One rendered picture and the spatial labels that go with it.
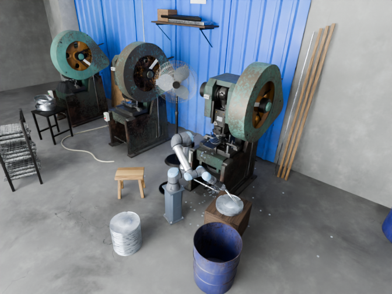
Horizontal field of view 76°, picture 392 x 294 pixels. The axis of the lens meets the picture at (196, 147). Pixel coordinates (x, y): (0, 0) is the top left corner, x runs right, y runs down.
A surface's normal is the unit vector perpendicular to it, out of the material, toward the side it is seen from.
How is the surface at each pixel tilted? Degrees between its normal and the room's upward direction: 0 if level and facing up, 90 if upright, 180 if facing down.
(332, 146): 90
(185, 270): 0
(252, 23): 90
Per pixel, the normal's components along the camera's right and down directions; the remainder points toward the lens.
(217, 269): -0.04, 0.53
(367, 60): -0.62, 0.37
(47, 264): 0.04, -0.87
